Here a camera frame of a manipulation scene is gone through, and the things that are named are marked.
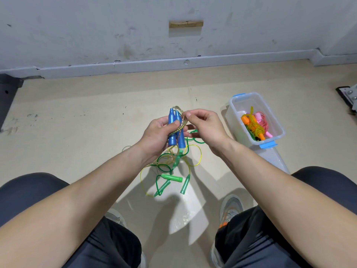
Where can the person's left hand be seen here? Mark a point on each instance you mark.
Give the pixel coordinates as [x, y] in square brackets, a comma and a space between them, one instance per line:
[153, 139]

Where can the person's right hand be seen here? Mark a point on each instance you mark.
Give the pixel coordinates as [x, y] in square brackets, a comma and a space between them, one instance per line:
[209, 130]

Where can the clear storage box blue latches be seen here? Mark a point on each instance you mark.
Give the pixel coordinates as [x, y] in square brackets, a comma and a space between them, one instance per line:
[251, 102]

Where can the person's left forearm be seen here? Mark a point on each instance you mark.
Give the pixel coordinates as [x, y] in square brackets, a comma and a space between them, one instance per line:
[67, 215]

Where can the person's right forearm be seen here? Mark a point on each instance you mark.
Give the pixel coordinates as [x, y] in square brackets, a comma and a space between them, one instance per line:
[301, 203]

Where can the clear plastic box lid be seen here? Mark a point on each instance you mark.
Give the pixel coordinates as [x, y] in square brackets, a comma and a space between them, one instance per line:
[274, 156]

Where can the grey right shoe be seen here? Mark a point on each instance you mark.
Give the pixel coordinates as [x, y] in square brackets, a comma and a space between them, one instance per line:
[230, 209]

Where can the grey shoe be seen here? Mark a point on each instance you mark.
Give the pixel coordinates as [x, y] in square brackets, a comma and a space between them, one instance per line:
[230, 209]
[116, 217]

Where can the grey left shoe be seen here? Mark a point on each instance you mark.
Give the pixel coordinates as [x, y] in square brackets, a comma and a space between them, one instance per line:
[116, 217]

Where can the black shorts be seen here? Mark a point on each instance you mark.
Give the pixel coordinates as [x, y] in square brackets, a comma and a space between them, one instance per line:
[22, 195]

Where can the small wooden wall block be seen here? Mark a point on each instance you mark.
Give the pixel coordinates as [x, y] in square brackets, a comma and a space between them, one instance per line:
[186, 24]

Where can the black metal rack frame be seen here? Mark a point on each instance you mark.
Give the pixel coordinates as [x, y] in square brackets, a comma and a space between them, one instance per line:
[8, 97]

